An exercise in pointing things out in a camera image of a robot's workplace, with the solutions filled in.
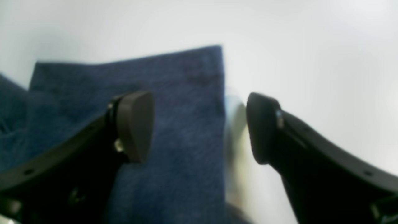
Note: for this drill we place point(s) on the navy blue T-shirt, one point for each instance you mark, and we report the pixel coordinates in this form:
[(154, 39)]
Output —
[(182, 181)]

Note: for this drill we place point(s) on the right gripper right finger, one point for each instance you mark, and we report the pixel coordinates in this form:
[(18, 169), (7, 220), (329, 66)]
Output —
[(324, 183)]

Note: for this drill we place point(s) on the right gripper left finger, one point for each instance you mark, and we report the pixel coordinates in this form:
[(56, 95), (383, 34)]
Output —
[(71, 183)]

